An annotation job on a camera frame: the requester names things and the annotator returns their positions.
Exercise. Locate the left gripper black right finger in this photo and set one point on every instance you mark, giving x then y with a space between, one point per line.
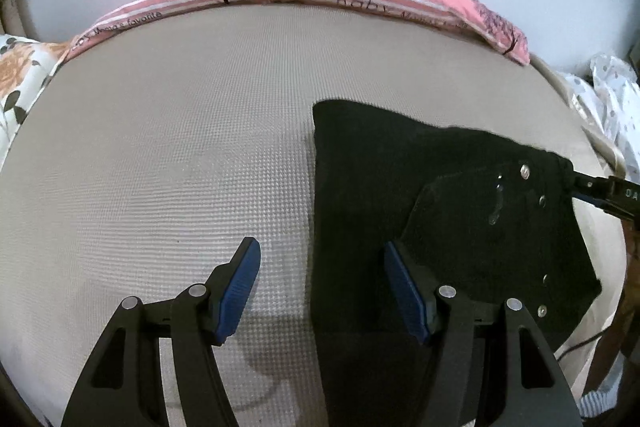
487 364

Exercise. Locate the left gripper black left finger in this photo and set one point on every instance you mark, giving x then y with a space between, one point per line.
121 382

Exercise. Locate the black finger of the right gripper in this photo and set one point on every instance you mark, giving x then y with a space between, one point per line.
598 201
583 183

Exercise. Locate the black denim pants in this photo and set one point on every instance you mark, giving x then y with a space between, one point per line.
484 214

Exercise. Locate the white dotted bedding heap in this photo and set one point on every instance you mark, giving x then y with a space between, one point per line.
608 102

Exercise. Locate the beige woven bed mat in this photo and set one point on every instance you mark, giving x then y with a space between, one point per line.
148 159

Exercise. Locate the white floral pillow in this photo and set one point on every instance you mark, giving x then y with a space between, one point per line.
26 67

